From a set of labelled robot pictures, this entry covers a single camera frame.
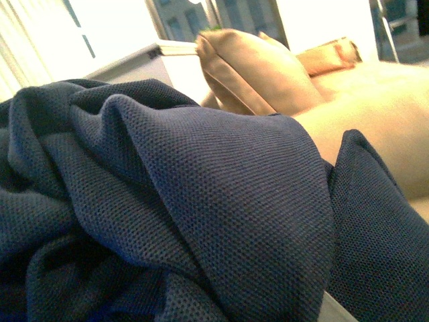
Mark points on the dark navy mesh garment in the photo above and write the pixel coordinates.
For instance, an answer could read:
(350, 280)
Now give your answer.
(130, 202)

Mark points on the tan sofa cushion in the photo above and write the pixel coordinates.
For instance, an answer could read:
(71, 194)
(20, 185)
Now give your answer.
(250, 76)

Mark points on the orange-tan far cushion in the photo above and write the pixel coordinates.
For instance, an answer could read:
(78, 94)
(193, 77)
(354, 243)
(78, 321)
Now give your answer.
(332, 56)

